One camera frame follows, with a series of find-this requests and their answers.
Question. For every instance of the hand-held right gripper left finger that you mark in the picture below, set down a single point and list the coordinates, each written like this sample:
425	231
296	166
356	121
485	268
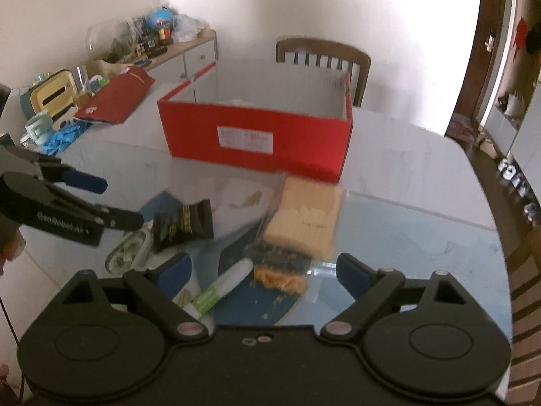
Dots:
175	273

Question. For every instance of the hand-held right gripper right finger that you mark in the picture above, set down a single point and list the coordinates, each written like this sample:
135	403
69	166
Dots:
353	275

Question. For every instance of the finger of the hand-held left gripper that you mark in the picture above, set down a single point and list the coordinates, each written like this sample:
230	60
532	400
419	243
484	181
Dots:
86	182
126	219

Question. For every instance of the pale green oval tin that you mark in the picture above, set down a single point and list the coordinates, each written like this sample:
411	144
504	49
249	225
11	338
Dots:
129	249

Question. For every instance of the green white tube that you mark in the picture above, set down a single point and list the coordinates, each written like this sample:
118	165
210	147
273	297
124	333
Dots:
219	287

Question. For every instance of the black snack packet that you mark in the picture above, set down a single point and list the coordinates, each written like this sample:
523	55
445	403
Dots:
181	224

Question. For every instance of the orange snack packet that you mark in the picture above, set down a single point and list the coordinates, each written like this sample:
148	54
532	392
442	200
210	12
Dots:
279	279

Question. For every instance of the bagged sliced bread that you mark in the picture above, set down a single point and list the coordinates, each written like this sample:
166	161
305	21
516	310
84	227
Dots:
304	215

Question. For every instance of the red cardboard box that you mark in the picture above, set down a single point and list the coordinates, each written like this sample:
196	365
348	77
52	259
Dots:
296	143

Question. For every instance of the person's left hand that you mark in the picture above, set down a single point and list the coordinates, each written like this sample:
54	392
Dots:
13	250

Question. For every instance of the blue rubber gloves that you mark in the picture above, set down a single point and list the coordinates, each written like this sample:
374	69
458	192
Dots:
65	137

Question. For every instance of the pale green mug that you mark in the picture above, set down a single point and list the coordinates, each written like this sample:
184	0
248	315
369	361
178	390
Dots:
39	127

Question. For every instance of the red paper bag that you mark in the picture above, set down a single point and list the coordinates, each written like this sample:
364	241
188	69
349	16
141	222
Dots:
118	97

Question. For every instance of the yellow teal tissue box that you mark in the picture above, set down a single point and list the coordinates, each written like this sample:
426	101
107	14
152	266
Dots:
50	93

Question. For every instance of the beige paper bag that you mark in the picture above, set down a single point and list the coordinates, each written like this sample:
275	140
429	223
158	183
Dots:
105	68

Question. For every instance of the large glass vase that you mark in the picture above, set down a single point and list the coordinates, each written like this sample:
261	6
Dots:
107	40

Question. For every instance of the red-capped sauce bottle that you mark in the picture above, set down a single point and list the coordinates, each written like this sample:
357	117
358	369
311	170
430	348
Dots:
165	37

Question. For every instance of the white wooden sideboard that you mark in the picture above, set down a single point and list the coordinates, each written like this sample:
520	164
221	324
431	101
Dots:
198	57

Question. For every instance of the small blue globe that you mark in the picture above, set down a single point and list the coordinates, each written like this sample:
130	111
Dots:
160	17

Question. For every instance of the wooden slat-back chair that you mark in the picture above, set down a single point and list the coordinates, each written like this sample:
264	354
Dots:
526	325
321	50

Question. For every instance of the clear plastic bag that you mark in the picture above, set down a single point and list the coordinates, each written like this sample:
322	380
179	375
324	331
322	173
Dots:
190	27

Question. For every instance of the beige slipper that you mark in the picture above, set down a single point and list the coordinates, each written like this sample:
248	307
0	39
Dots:
488	147

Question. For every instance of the row of small shoes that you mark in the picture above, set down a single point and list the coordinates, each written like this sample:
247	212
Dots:
517	182

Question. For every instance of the white tote bag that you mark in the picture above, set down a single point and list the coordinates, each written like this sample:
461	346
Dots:
514	105

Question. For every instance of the dark brown door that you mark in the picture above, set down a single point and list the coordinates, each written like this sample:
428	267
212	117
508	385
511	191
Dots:
477	29

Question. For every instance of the red hanging garment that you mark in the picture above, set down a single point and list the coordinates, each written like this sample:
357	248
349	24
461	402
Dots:
520	38

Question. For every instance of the black hanging hat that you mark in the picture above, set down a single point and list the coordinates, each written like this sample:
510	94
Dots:
533	42

